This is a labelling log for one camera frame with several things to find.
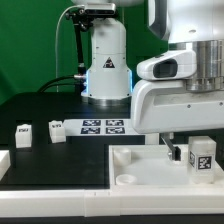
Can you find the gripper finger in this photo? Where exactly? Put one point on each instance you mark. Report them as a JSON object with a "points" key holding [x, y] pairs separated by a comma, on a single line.
{"points": [[174, 152]]}

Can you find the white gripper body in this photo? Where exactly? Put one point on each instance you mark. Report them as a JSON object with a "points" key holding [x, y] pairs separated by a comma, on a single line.
{"points": [[165, 106]]}

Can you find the white square table top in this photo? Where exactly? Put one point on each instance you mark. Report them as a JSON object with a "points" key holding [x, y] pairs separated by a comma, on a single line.
{"points": [[147, 168]]}

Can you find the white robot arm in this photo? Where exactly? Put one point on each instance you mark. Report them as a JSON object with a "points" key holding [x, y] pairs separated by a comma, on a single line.
{"points": [[196, 25]]}

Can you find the white U-shaped fence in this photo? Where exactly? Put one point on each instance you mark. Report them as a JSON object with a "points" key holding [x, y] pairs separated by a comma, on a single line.
{"points": [[104, 202]]}

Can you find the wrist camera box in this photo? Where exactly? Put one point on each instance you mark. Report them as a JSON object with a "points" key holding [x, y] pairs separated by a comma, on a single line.
{"points": [[171, 65]]}

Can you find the black camera stand pole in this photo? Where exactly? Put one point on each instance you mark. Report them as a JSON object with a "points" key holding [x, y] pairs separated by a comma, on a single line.
{"points": [[79, 43]]}

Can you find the white marker base plate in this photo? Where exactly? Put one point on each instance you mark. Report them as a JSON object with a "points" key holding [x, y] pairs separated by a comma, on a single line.
{"points": [[98, 127]]}

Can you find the black camera on mount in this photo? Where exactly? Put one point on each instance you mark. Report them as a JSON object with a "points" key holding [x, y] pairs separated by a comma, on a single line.
{"points": [[100, 9]]}

